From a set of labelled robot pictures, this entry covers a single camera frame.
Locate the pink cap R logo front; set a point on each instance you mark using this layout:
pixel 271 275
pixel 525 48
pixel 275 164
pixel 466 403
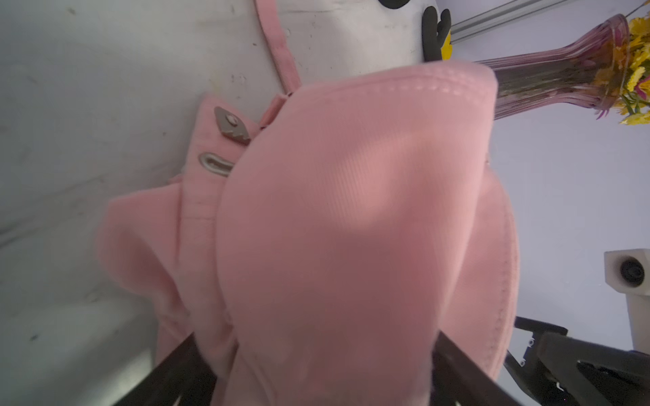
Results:
pixel 317 253

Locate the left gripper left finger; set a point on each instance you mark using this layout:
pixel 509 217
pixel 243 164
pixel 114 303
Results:
pixel 183 378

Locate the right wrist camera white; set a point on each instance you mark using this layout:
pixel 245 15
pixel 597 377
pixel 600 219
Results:
pixel 627 272

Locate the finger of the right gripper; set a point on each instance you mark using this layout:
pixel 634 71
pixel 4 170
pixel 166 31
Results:
pixel 559 370

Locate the purple glass vase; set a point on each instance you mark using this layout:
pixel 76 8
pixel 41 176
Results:
pixel 590 73

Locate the green garden gloves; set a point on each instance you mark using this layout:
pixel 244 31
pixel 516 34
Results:
pixel 435 25

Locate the yellow artificial flowers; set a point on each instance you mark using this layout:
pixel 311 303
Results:
pixel 629 78

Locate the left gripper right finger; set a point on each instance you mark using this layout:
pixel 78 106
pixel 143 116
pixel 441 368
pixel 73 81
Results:
pixel 457 380

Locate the yellow tool handle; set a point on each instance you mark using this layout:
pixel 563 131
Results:
pixel 447 48

